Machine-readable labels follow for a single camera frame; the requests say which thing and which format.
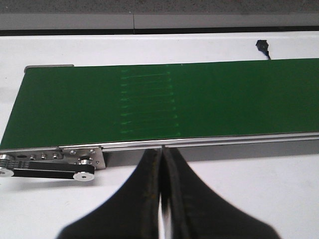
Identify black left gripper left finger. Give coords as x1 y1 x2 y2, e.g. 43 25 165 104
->
58 149 161 239

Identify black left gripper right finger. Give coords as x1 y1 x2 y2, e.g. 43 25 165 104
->
161 147 279 239

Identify conveyor drive end plate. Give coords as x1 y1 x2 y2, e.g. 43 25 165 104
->
0 145 106 170

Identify black conveyor drive belt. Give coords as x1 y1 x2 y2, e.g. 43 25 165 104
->
0 154 95 181

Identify green conveyor belt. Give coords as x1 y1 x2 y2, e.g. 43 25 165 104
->
0 59 319 149

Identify small black clip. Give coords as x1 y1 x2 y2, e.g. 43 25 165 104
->
256 40 271 60

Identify aluminium conveyor side rail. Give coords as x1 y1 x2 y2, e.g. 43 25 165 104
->
101 132 319 152

